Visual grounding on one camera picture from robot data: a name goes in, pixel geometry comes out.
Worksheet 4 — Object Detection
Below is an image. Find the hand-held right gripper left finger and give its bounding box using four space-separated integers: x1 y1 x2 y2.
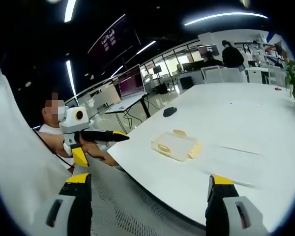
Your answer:
30 173 93 236

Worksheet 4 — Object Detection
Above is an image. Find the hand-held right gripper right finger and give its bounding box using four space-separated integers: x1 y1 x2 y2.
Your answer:
205 174 270 236

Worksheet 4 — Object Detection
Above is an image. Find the clear box with yellow buckles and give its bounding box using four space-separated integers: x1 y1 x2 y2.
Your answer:
150 129 203 162

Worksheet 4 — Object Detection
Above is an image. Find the person's head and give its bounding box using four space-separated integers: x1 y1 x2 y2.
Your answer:
41 92 66 128

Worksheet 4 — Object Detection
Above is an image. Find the white standing desk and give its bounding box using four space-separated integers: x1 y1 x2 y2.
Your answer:
104 92 152 130

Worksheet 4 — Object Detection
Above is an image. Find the whiteboard panel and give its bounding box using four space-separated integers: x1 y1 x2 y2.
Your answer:
88 83 121 109

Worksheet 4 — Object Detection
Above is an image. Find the long ceiling light strip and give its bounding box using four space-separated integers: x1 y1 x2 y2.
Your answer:
182 11 269 27
63 0 77 23
65 59 77 97
135 40 157 56

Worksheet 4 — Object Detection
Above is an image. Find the grey mesh chair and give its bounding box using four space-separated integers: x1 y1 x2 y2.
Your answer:
71 157 207 236

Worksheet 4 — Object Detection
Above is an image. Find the person's white shirt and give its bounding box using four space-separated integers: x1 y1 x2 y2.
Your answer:
0 70 73 224

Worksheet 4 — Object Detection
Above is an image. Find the computer monitor with purple screen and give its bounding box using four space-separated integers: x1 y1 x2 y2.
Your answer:
116 64 148 100

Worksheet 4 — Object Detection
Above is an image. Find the black computer mouse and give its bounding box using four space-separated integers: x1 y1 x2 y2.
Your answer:
163 107 177 118

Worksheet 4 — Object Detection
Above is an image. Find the dark hanging ceiling display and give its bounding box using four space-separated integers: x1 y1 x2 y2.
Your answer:
87 14 127 54

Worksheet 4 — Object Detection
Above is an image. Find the black box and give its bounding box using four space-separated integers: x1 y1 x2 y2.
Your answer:
179 76 194 90

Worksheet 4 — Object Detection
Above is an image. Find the white office chair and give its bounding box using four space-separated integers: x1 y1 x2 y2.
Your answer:
221 67 247 84
201 65 223 84

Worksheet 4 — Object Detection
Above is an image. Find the white cabinet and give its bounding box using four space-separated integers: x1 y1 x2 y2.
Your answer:
245 67 270 85

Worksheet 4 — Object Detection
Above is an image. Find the wall monitor with dark screen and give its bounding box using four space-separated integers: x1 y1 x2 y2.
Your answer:
197 44 220 59

